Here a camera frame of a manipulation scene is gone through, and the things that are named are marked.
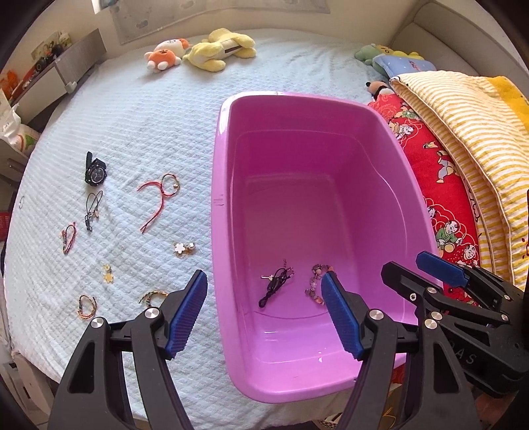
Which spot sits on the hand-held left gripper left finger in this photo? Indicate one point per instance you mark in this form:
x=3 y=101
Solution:
x=186 y=318

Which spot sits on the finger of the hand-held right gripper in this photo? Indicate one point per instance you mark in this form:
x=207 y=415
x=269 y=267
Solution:
x=442 y=268
x=401 y=281

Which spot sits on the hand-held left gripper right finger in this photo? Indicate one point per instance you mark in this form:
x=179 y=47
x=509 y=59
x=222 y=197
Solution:
x=343 y=318

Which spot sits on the pink plastic basin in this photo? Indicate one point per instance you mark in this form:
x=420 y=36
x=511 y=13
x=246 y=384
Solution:
x=297 y=206

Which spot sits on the white flower charm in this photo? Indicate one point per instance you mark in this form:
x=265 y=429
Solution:
x=180 y=248

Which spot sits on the yellow flower charm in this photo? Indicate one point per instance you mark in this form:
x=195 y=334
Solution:
x=108 y=277

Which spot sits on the red printed quilt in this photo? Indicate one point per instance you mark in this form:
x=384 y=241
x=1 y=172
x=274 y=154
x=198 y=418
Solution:
x=430 y=165

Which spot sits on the yellow striped quilt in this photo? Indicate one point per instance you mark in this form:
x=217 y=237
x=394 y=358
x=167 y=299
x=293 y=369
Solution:
x=475 y=136

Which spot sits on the black wrist watch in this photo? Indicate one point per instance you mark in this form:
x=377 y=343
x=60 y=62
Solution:
x=96 y=171

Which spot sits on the small black-eared plush toy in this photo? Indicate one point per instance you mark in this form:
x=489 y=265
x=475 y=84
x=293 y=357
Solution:
x=377 y=87

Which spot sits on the light blue quilted bedspread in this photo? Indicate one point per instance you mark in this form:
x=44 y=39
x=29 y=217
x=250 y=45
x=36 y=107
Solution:
x=144 y=124

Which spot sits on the blue printed pillow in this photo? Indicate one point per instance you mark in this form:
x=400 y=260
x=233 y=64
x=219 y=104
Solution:
x=403 y=66

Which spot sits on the yellow bear plush toy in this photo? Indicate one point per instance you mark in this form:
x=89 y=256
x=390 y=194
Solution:
x=399 y=53

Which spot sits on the green plush toy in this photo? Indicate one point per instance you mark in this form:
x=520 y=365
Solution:
x=368 y=53

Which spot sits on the grey padded headboard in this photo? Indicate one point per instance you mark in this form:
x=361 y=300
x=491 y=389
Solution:
x=454 y=41

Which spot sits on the white plastic bag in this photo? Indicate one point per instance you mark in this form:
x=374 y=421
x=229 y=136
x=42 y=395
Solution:
x=16 y=132

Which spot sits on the orange and white plush toy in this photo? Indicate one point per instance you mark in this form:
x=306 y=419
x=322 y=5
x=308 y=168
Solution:
x=165 y=56

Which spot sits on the grey nightstand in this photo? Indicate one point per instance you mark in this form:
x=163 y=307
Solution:
x=70 y=62

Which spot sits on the pale blue printed sill cloth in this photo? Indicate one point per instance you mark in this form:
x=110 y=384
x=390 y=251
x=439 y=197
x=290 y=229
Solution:
x=140 y=20

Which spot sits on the picture card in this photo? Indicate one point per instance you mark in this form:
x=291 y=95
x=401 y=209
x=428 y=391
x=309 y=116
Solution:
x=49 y=43

